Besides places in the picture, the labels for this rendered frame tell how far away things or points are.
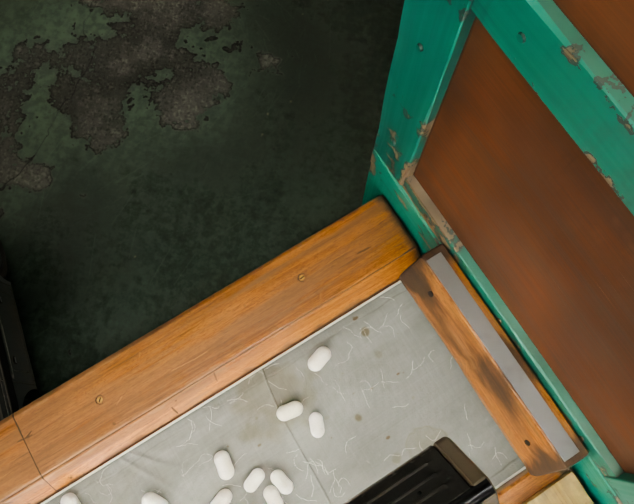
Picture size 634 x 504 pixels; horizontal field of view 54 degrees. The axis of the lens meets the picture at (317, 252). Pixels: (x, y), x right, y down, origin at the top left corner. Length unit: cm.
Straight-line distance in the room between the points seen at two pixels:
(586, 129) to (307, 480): 59
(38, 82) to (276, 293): 132
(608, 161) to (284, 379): 55
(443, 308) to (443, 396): 15
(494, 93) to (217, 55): 145
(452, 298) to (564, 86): 39
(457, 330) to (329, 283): 19
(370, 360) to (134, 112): 122
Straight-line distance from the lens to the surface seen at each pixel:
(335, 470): 87
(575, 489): 89
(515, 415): 80
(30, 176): 191
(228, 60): 192
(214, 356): 86
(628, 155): 44
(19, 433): 93
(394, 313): 88
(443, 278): 78
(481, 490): 51
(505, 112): 55
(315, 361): 85
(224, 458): 86
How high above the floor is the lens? 161
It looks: 75 degrees down
